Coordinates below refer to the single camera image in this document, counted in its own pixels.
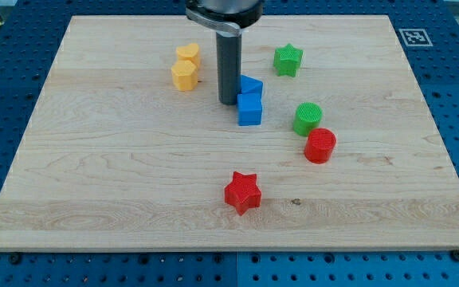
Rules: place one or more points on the green star block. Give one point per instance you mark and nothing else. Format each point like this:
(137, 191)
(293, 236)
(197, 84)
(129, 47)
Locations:
(287, 60)

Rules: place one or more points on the green cylinder block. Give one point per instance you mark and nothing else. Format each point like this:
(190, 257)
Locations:
(307, 117)

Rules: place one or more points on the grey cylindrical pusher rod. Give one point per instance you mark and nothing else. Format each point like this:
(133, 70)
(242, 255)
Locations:
(229, 67)

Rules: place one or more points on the yellow heart block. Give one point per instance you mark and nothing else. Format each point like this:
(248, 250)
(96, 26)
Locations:
(190, 52)

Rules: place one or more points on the blue cube block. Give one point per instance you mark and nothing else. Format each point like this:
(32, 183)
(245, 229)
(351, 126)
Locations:
(249, 109)

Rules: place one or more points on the fiducial marker tag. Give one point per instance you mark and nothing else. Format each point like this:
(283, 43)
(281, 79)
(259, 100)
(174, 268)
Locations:
(414, 37)

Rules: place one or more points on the red cylinder block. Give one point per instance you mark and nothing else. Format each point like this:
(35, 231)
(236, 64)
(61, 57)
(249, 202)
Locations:
(319, 145)

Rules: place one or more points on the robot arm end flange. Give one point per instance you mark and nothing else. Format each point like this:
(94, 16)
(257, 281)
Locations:
(227, 16)

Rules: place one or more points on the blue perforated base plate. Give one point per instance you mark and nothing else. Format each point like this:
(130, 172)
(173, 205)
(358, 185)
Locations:
(29, 39)

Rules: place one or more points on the yellow hexagon block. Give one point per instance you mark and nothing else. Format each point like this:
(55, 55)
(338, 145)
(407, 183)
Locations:
(184, 75)

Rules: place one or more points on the blue triangle block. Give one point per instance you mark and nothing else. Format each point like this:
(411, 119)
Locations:
(251, 85)

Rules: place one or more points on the red star block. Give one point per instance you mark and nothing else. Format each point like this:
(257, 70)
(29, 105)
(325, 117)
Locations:
(243, 192)

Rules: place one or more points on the wooden board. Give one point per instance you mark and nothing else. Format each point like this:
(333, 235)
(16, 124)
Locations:
(116, 159)

